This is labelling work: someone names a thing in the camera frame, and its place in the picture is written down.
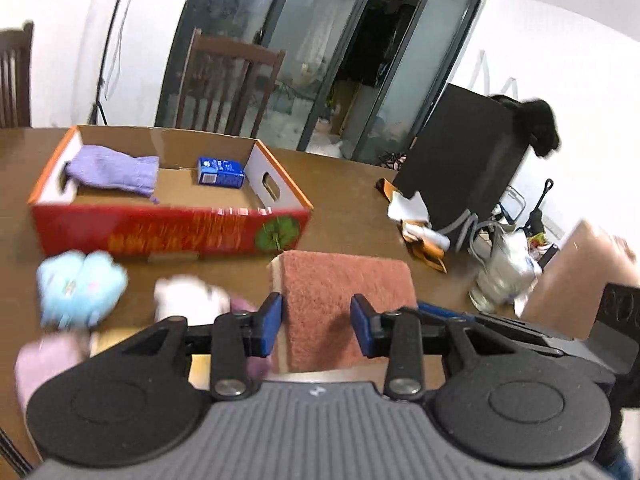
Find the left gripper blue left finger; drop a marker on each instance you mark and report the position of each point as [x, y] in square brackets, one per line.
[265, 325]

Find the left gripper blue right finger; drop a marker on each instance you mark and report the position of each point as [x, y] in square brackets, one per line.
[366, 324]

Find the brown scouring sponge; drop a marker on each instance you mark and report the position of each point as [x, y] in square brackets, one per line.
[317, 287]

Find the yellow plush toy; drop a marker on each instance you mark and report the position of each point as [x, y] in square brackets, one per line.
[195, 300]

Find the blue tissue pack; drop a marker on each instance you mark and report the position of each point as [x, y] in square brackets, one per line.
[220, 172]

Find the light blue plush toy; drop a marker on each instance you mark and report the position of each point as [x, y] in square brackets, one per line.
[77, 290]

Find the lavender knit pouch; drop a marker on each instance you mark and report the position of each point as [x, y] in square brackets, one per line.
[96, 168]

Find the person's hand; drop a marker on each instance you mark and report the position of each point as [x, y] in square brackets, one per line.
[567, 295]

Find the orange white wrapper items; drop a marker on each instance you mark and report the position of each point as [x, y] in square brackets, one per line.
[414, 225]

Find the glass cup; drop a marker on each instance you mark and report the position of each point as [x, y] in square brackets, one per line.
[508, 272]

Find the red orange cardboard box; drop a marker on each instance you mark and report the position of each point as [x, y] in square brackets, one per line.
[268, 213]

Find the black paper bag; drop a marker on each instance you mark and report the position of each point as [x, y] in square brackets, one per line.
[463, 159]

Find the dark wooden chair centre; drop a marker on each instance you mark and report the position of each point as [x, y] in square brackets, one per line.
[226, 85]

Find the dark wooden chair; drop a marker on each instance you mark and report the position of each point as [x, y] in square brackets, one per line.
[226, 85]
[15, 57]

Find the black cloth on bag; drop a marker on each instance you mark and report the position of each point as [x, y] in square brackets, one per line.
[534, 122]

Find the studio light on stand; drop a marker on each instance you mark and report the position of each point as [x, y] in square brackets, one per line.
[110, 62]

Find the black sliding glass door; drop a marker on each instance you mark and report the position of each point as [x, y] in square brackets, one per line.
[359, 78]

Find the dark wooden chair left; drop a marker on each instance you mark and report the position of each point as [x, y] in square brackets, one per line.
[15, 57]

